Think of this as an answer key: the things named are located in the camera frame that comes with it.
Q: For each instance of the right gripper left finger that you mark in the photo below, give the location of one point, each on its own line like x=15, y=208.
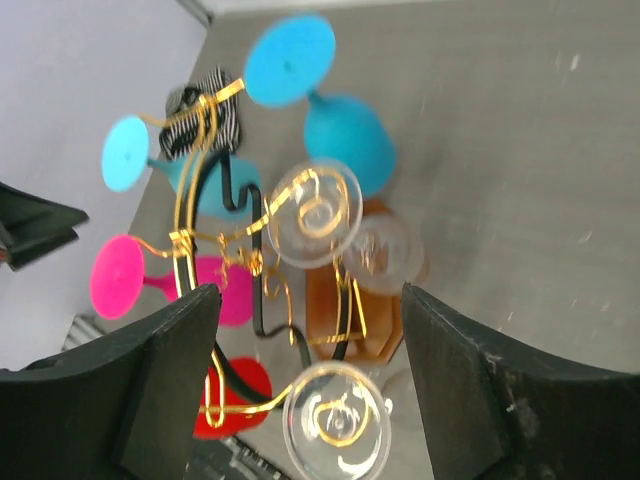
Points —
x=123, y=406

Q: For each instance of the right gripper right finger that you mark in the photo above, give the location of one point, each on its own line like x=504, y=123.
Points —
x=493, y=407

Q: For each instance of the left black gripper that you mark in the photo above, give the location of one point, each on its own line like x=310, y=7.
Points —
x=33, y=227

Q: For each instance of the red wine glass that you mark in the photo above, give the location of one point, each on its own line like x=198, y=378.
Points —
x=254, y=374

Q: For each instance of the clear wine glass front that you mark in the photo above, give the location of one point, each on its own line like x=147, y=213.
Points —
x=338, y=419

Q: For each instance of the clear wine glass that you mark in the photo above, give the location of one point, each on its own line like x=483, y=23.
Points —
x=338, y=419
x=316, y=217

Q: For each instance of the pink wine glass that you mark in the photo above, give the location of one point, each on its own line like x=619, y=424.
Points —
x=119, y=276

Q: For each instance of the light blue wine glass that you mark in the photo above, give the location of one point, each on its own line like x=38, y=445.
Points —
x=125, y=156

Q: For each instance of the clear wine glass rear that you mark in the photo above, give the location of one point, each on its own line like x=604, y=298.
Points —
x=316, y=217

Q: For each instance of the blue wine glass rear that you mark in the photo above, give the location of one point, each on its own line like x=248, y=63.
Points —
x=288, y=63

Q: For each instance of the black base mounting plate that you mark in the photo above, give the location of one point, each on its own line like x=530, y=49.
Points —
x=230, y=459

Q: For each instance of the gold wire wine glass rack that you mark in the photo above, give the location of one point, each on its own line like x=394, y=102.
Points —
x=244, y=247

